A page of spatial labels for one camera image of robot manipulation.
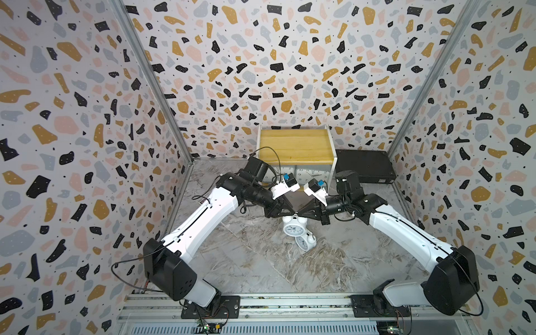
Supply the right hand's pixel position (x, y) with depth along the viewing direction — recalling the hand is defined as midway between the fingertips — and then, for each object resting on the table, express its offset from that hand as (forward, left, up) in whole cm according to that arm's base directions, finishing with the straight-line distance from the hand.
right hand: (300, 214), depth 72 cm
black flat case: (+46, -43, -24) cm, 67 cm away
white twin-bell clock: (-2, +2, -4) cm, 5 cm away
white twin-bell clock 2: (-3, -3, -16) cm, 17 cm away
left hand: (+1, +3, +2) cm, 4 cm away
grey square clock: (+19, -2, -2) cm, 19 cm away
